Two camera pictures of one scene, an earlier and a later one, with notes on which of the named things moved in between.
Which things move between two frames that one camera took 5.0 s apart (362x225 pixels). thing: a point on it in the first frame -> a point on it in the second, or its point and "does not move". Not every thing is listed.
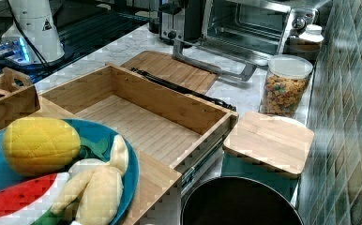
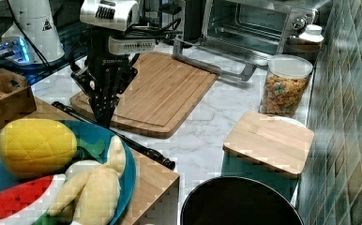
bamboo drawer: [179, 128] -> [145, 158]
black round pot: [239, 201] does not move
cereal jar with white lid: [286, 85] does not move
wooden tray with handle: [6, 97] does not move
